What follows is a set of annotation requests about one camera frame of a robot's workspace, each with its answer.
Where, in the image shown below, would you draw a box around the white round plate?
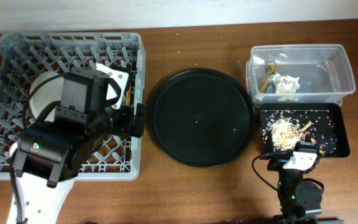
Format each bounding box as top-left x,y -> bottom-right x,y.
29,72 -> 64,119

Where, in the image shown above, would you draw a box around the white tissue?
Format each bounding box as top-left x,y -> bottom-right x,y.
272,73 -> 300,94

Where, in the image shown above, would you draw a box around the clear plastic bin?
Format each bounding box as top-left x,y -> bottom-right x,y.
246,44 -> 356,105

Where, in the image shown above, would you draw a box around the food scraps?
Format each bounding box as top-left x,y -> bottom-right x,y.
260,110 -> 338,157

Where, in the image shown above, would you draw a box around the wooden chopstick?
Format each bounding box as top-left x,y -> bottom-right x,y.
126,85 -> 132,106

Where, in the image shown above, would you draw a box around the round black tray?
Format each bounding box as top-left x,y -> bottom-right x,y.
147,68 -> 255,167

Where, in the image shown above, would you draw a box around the grey plastic dishwasher rack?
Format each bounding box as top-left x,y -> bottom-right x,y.
0,32 -> 146,180

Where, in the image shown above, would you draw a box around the pink cup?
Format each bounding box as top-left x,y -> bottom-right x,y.
9,142 -> 18,156

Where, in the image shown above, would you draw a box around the black rectangular tray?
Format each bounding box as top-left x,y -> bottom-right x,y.
259,103 -> 350,157

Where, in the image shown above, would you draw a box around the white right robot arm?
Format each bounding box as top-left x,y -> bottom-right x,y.
257,141 -> 345,224

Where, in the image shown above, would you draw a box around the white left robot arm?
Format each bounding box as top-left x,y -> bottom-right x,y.
7,64 -> 147,223

